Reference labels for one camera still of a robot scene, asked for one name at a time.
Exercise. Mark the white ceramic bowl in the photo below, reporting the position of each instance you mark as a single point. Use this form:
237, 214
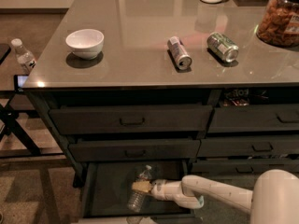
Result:
85, 43

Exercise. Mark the small water bottle on side table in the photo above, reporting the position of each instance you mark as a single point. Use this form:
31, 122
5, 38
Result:
24, 56

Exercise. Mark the top right drawer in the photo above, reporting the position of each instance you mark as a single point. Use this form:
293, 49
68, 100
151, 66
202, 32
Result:
255, 118

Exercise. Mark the open bottom left drawer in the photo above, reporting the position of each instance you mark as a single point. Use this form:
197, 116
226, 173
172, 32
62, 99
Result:
108, 188

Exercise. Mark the middle left drawer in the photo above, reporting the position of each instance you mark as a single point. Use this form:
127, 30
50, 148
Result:
133, 150

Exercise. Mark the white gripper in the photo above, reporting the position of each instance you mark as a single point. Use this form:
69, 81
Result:
161, 188

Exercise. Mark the middle right drawer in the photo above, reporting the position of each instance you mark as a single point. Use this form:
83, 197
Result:
249, 146

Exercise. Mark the dark side table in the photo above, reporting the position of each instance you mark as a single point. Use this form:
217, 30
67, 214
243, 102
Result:
9, 115

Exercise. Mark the top left drawer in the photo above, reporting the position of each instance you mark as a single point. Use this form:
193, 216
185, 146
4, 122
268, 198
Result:
131, 119

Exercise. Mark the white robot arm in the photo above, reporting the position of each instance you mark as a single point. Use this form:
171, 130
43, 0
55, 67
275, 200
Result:
273, 200

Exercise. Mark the dark grey cabinet counter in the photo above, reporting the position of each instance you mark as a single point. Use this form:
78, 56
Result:
135, 67

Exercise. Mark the clear jar of snacks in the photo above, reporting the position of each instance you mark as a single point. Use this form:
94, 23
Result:
280, 23

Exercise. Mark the green silver soda can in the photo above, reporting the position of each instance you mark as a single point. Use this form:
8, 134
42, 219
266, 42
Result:
223, 47

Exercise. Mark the clear plastic water bottle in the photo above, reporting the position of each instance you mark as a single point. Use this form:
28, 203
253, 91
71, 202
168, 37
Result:
137, 198

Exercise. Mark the slim silver drink can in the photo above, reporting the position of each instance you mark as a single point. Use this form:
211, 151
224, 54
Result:
181, 57

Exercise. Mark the snack packets in drawer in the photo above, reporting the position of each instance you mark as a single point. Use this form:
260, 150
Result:
243, 97

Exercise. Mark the bottom right drawer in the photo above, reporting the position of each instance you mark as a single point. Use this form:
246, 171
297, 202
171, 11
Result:
244, 167

